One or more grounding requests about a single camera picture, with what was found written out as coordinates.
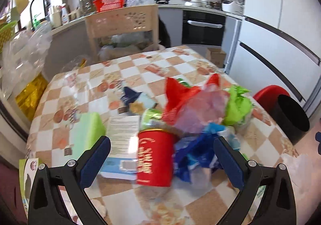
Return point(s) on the blue cracker snack wrapper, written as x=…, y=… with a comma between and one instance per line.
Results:
x=137, y=102

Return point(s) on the black built-in oven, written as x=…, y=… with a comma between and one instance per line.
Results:
x=200, y=28

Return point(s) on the gold foil bag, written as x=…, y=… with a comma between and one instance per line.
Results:
x=29, y=98

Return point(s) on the blue plastic bag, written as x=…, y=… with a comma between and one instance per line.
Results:
x=195, y=152

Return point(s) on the red pink plastic bag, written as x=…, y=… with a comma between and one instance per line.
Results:
x=191, y=109

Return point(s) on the red paper cup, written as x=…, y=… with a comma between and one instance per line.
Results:
x=155, y=165

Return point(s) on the yellow green plastic basket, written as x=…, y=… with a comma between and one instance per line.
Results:
x=7, y=32

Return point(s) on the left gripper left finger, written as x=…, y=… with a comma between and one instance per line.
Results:
x=46, y=205

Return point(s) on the white blue paper box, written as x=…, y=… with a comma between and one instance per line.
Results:
x=121, y=162

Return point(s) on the white refrigerator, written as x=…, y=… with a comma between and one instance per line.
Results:
x=279, y=44

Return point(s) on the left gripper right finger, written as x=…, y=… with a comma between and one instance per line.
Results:
x=277, y=205

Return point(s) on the black trash bin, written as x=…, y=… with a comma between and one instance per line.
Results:
x=291, y=118

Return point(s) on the cardboard box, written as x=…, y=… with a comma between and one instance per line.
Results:
x=216, y=56

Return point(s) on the white rice cooker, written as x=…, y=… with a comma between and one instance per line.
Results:
x=231, y=6

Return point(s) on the clear plastic bags pile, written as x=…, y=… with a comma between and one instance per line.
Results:
x=23, y=58

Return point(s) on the green sponge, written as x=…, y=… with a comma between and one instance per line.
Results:
x=86, y=132

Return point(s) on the red stool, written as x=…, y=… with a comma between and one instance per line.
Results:
x=267, y=97

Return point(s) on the green plastic bag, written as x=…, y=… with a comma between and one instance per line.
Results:
x=239, y=106

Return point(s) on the green tissue box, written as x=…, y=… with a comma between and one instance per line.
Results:
x=27, y=172

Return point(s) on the black kitchen faucet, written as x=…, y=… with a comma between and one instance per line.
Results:
x=39, y=12

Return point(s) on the beige plastic chair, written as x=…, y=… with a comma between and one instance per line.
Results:
x=119, y=21

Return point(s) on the red plastic basket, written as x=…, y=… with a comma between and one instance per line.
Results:
x=106, y=5

